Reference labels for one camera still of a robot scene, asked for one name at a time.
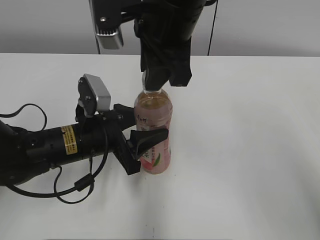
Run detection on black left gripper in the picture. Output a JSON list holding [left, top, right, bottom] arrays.
[[75, 103, 169, 175]]

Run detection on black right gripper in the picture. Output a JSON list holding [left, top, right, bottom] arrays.
[[134, 14, 192, 91]]

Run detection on white bottle cap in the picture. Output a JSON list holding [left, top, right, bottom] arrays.
[[142, 70, 147, 91]]

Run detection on pink oolong tea bottle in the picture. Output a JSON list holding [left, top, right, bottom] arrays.
[[134, 87, 174, 175]]

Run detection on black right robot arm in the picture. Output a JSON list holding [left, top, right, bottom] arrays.
[[134, 0, 206, 91]]

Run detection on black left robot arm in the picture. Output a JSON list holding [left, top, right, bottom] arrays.
[[0, 104, 169, 186]]

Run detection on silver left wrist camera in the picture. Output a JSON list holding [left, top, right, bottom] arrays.
[[78, 73, 111, 118]]

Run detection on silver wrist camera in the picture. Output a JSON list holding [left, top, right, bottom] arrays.
[[78, 73, 111, 118], [89, 0, 124, 50]]

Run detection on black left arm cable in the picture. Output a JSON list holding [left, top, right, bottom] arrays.
[[0, 103, 110, 206]]

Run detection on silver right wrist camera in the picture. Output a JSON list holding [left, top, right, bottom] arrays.
[[89, 0, 124, 50]]

